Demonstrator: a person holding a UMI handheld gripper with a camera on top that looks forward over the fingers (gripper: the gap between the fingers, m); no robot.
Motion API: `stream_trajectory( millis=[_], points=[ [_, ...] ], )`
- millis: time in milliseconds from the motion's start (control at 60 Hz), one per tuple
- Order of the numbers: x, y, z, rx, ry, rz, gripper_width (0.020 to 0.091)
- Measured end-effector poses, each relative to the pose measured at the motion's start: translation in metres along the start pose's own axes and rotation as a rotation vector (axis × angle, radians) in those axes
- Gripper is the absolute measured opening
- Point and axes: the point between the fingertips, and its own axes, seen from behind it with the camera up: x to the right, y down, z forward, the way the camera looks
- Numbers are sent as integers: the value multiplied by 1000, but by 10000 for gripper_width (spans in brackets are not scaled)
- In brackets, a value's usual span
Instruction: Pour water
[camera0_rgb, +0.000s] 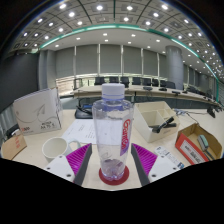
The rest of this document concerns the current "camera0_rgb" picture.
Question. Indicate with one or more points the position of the white printed paper carton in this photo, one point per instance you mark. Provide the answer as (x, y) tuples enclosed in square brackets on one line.
[(36, 111)]

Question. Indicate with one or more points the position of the row of black office chairs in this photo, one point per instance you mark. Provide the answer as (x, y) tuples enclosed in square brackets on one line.
[(125, 80)]

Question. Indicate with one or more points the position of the white printed paper sheet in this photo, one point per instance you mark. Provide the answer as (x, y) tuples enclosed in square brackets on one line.
[(81, 131)]

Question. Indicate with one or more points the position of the white ceramic mug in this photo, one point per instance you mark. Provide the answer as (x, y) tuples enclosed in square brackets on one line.
[(55, 148)]

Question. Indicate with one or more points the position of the grey-green board eraser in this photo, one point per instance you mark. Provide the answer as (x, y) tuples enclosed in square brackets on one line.
[(202, 142)]

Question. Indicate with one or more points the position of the open red-edged cardboard box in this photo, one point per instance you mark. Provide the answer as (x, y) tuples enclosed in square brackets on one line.
[(190, 146)]

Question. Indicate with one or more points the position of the recessed ceiling lights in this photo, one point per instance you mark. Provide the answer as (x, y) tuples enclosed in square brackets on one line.
[(99, 7)]

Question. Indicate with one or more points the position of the flat round red coaster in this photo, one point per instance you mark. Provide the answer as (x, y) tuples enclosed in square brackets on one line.
[(115, 182)]

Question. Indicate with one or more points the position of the black marker in organizer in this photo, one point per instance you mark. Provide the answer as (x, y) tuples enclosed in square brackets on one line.
[(163, 125)]

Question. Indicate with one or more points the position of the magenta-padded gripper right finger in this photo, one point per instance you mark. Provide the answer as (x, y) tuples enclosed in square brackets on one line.
[(146, 159)]

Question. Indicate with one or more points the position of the long curved conference desk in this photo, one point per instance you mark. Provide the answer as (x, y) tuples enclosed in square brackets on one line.
[(146, 90)]

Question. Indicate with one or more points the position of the clear plastic water bottle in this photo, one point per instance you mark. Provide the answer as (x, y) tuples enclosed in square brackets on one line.
[(111, 133)]

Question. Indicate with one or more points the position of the black desk conference unit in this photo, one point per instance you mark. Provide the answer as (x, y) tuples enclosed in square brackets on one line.
[(83, 113)]

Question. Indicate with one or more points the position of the beige desk organizer tray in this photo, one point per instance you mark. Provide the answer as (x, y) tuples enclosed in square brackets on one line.
[(146, 116)]

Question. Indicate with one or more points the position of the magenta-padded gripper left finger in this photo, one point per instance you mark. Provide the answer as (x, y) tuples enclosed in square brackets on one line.
[(78, 159)]

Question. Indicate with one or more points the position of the black desk microphone base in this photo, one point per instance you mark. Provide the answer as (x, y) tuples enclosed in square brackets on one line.
[(211, 111)]

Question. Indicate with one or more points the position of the brown paper envelope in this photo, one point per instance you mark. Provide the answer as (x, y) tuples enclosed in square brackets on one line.
[(12, 146)]

